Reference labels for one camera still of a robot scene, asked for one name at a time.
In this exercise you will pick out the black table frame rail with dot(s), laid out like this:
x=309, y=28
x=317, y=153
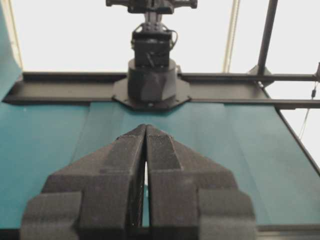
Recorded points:
x=287, y=233
x=62, y=87

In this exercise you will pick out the black vertical frame post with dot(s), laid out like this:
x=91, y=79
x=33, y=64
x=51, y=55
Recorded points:
x=268, y=37

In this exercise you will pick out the blue-green backdrop cloth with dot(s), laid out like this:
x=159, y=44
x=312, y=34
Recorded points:
x=7, y=62

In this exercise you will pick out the blue-green table cloth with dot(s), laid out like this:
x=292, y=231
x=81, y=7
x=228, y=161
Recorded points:
x=50, y=137

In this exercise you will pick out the beige window frame strip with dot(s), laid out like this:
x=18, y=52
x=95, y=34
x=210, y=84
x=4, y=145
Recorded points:
x=15, y=37
x=231, y=37

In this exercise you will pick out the black side frame rail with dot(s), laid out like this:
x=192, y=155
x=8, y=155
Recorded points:
x=300, y=143

